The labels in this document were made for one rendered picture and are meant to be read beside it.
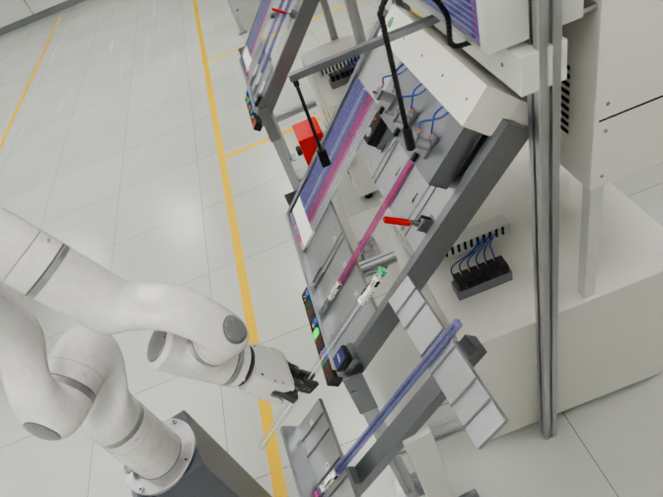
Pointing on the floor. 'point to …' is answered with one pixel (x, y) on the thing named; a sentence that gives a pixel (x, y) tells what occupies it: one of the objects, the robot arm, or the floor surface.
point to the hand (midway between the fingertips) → (305, 381)
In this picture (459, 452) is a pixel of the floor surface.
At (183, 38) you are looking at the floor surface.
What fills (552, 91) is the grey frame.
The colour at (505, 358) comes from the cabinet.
